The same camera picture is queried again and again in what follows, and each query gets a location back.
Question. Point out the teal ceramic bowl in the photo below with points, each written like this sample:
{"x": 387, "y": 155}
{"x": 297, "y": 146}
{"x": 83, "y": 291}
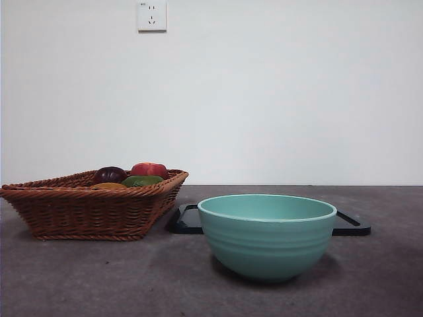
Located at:
{"x": 264, "y": 247}

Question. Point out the brown-yellow kiwi fruit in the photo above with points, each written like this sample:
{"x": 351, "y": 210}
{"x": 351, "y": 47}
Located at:
{"x": 109, "y": 186}

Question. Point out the green avocado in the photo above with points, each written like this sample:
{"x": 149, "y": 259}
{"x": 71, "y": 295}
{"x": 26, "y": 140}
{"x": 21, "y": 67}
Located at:
{"x": 142, "y": 181}

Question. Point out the dark purple plum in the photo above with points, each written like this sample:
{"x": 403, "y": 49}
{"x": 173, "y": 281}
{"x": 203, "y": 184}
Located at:
{"x": 109, "y": 175}

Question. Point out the brown wicker basket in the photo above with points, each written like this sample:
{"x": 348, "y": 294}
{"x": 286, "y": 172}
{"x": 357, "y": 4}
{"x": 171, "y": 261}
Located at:
{"x": 82, "y": 211}

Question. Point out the dark rectangular tray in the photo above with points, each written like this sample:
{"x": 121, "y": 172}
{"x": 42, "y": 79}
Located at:
{"x": 351, "y": 229}

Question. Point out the white wall socket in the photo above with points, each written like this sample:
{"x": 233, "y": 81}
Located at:
{"x": 152, "y": 16}

